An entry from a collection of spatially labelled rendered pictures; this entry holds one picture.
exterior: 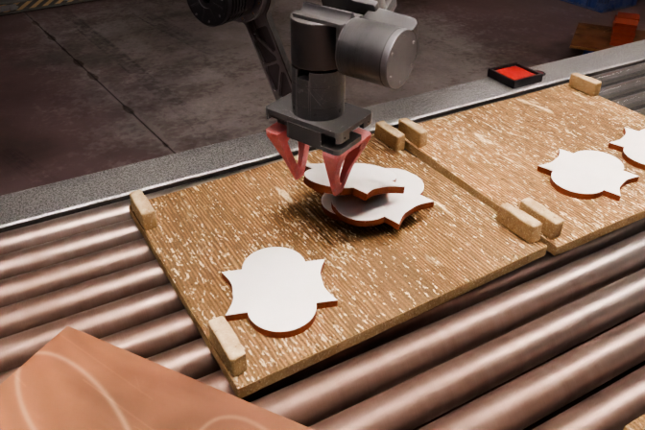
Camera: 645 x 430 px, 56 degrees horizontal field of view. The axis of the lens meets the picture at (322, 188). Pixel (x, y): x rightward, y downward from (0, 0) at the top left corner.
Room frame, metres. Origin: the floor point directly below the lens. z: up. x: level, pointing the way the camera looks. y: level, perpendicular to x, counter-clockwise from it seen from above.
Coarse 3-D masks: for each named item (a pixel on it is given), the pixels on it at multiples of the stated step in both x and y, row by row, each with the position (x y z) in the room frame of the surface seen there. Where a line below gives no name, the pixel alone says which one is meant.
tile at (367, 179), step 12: (312, 168) 0.66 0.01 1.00; (324, 168) 0.66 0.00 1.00; (360, 168) 0.68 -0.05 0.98; (372, 168) 0.69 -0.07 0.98; (384, 168) 0.69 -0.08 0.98; (312, 180) 0.61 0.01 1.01; (324, 180) 0.61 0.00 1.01; (348, 180) 0.62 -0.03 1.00; (360, 180) 0.63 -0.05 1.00; (372, 180) 0.63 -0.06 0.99; (384, 180) 0.64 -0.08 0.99; (324, 192) 0.59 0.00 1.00; (348, 192) 0.60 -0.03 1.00; (360, 192) 0.59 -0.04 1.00; (372, 192) 0.60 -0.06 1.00; (384, 192) 0.62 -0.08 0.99; (396, 192) 0.63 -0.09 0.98
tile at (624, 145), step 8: (624, 128) 0.87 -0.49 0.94; (624, 136) 0.84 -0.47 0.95; (632, 136) 0.84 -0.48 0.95; (640, 136) 0.84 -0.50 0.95; (616, 144) 0.82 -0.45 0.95; (624, 144) 0.82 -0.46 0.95; (632, 144) 0.82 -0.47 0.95; (640, 144) 0.82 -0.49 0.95; (624, 152) 0.79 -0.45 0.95; (632, 152) 0.79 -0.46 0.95; (640, 152) 0.79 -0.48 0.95; (632, 160) 0.77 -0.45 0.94; (640, 160) 0.77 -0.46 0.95; (640, 168) 0.76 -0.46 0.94
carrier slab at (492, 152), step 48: (528, 96) 1.02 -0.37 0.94; (576, 96) 1.02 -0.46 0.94; (432, 144) 0.83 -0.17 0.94; (480, 144) 0.83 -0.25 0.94; (528, 144) 0.83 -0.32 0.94; (576, 144) 0.83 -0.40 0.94; (480, 192) 0.70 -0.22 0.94; (528, 192) 0.70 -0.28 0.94; (624, 192) 0.70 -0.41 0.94; (576, 240) 0.59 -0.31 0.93
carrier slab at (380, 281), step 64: (192, 192) 0.70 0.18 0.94; (256, 192) 0.70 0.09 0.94; (448, 192) 0.70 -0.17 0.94; (192, 256) 0.56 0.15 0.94; (320, 256) 0.56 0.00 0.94; (384, 256) 0.56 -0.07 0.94; (448, 256) 0.56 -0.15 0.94; (512, 256) 0.56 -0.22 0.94; (192, 320) 0.47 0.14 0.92; (320, 320) 0.45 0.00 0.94; (384, 320) 0.46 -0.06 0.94; (256, 384) 0.38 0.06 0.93
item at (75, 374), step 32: (64, 352) 0.32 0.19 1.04; (96, 352) 0.32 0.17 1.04; (128, 352) 0.32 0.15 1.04; (0, 384) 0.29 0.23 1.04; (32, 384) 0.29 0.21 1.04; (64, 384) 0.29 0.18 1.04; (96, 384) 0.29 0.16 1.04; (128, 384) 0.29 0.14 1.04; (160, 384) 0.29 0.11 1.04; (192, 384) 0.29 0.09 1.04; (0, 416) 0.26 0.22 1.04; (32, 416) 0.26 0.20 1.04; (64, 416) 0.26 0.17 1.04; (96, 416) 0.26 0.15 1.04; (128, 416) 0.26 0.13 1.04; (160, 416) 0.26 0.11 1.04; (192, 416) 0.26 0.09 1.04; (224, 416) 0.26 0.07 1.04; (256, 416) 0.26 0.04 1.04
